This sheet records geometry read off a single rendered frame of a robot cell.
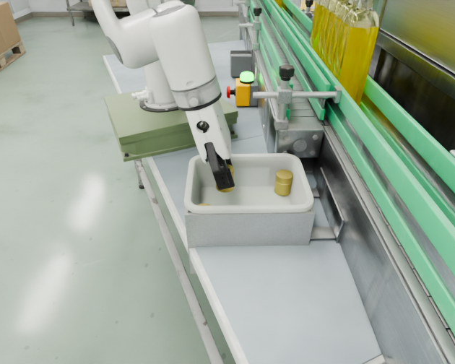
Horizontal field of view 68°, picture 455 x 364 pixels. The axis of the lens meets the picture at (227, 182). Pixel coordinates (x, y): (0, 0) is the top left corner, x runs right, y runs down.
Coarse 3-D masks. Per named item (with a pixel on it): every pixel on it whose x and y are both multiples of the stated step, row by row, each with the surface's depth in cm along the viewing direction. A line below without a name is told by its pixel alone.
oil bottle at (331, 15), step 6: (336, 0) 73; (342, 0) 71; (330, 6) 74; (336, 6) 71; (330, 12) 74; (336, 12) 71; (330, 18) 74; (330, 24) 74; (330, 30) 74; (324, 36) 79; (330, 36) 75; (324, 42) 79; (330, 42) 75; (324, 48) 79; (324, 54) 79; (324, 60) 79
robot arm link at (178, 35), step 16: (176, 0) 53; (160, 16) 45; (176, 16) 44; (192, 16) 45; (160, 32) 45; (176, 32) 45; (192, 32) 46; (160, 48) 47; (176, 48) 46; (192, 48) 47; (208, 48) 49; (176, 64) 48; (192, 64) 48; (208, 64) 49; (176, 80) 49; (192, 80) 49; (208, 80) 50
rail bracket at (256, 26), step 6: (258, 12) 109; (258, 18) 111; (240, 24) 112; (246, 24) 112; (252, 24) 112; (258, 24) 111; (258, 30) 113; (258, 36) 114; (252, 42) 117; (258, 42) 116; (252, 48) 116; (258, 48) 116
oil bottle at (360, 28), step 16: (352, 16) 62; (368, 16) 61; (352, 32) 63; (368, 32) 63; (352, 48) 64; (368, 48) 64; (336, 64) 70; (352, 64) 66; (368, 64) 66; (352, 80) 68; (352, 96) 70
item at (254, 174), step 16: (192, 160) 67; (208, 160) 69; (240, 160) 69; (256, 160) 69; (272, 160) 69; (288, 160) 69; (192, 176) 63; (208, 176) 71; (240, 176) 71; (256, 176) 71; (272, 176) 71; (304, 176) 63; (192, 192) 60; (208, 192) 70; (240, 192) 70; (256, 192) 70; (272, 192) 70; (304, 192) 60; (192, 208) 55; (208, 208) 55; (224, 208) 55; (240, 208) 55; (256, 208) 55; (272, 208) 55; (288, 208) 55; (304, 208) 56
